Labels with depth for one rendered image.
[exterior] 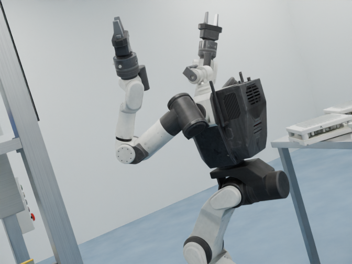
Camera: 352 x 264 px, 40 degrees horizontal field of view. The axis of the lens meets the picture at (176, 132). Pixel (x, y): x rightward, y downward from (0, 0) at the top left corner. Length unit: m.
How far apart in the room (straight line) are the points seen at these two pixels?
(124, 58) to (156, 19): 4.18
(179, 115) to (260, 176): 0.41
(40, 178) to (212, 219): 0.94
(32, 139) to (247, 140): 0.85
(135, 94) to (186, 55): 4.25
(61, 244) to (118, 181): 4.09
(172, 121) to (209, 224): 0.55
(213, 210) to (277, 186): 0.31
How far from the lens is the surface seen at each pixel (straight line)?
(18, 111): 1.36
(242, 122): 1.84
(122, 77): 1.78
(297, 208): 2.63
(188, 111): 1.75
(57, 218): 1.38
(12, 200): 1.63
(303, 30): 7.06
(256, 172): 1.92
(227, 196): 1.97
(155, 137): 1.81
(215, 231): 2.12
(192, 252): 2.16
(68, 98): 5.33
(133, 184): 5.53
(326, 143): 2.20
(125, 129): 1.85
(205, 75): 1.99
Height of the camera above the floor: 1.27
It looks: 5 degrees down
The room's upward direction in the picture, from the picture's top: 17 degrees counter-clockwise
